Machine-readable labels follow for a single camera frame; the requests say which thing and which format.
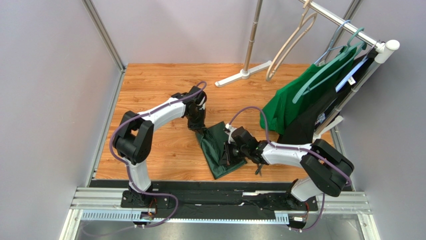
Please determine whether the dark green cloth napkin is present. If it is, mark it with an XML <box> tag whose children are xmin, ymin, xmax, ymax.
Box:
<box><xmin>195</xmin><ymin>121</ymin><xmax>247</xmax><ymax>180</ymax></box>

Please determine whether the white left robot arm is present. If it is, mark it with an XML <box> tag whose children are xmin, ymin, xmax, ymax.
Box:
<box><xmin>109</xmin><ymin>85</ymin><xmax>207</xmax><ymax>195</ymax></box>

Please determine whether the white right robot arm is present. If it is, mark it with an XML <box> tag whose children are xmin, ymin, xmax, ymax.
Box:
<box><xmin>224</xmin><ymin>123</ymin><xmax>355</xmax><ymax>202</ymax></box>

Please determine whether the silver fork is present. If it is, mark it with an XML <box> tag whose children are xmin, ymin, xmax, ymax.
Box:
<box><xmin>254</xmin><ymin>164</ymin><xmax>263</xmax><ymax>176</ymax></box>

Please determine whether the bright green t-shirt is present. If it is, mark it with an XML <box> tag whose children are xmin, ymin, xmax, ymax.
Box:
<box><xmin>259</xmin><ymin>46</ymin><xmax>359</xmax><ymax>135</ymax></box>

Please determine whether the black garment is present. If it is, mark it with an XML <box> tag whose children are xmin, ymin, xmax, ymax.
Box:
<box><xmin>263</xmin><ymin>55</ymin><xmax>365</xmax><ymax>145</ymax></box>

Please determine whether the metal rack upright pole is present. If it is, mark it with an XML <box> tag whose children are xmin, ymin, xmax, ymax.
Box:
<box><xmin>243</xmin><ymin>0</ymin><xmax>263</xmax><ymax>71</ymax></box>

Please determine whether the blue clothes hanger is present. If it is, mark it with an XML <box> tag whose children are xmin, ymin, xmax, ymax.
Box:
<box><xmin>313</xmin><ymin>19</ymin><xmax>351</xmax><ymax>67</ymax></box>

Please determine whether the teal clothes hanger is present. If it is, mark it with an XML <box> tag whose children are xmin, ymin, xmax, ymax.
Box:
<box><xmin>292</xmin><ymin>27</ymin><xmax>367</xmax><ymax>104</ymax></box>

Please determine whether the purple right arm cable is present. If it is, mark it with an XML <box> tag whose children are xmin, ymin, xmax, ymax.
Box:
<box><xmin>228</xmin><ymin>106</ymin><xmax>353</xmax><ymax>233</ymax></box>

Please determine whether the metal clothes rack rail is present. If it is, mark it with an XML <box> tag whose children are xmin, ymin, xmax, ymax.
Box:
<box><xmin>300</xmin><ymin>0</ymin><xmax>400</xmax><ymax>64</ymax></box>

